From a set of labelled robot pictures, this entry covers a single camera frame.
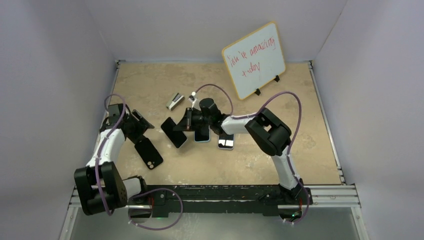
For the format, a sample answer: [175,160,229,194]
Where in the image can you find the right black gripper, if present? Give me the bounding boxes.
[175,107,213,131]

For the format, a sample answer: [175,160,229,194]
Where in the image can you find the black phone with grey edge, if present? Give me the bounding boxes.
[160,117,188,149]

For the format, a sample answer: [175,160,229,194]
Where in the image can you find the light blue phone case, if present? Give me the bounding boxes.
[193,130,212,144]

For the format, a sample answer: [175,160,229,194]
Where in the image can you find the black phone case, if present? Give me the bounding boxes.
[134,137,164,170]

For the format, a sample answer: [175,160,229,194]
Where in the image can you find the lavender phone case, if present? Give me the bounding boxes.
[217,133,236,151]

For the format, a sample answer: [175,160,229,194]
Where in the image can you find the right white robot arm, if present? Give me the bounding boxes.
[173,98,303,204]

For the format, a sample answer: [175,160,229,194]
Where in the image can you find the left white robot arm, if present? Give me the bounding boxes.
[73,103,153,216]

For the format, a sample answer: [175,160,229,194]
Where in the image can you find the white green stapler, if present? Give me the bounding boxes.
[166,92,185,111]

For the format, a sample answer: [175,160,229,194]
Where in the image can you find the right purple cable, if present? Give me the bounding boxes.
[190,83,312,226]

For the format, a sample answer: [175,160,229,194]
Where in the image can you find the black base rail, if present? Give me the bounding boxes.
[128,184,313,220]

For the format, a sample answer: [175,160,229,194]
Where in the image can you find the white board with yellow frame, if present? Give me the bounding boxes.
[221,21,286,100]

